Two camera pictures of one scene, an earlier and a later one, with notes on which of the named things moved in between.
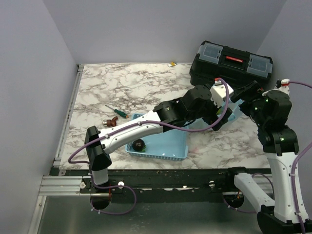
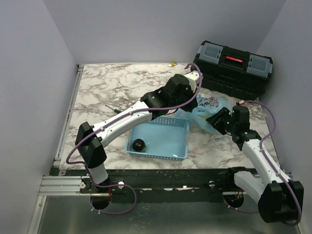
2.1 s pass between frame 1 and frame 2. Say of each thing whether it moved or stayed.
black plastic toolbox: stayed
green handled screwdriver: stayed
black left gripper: moved
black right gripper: moved
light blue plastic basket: stayed
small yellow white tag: stayed
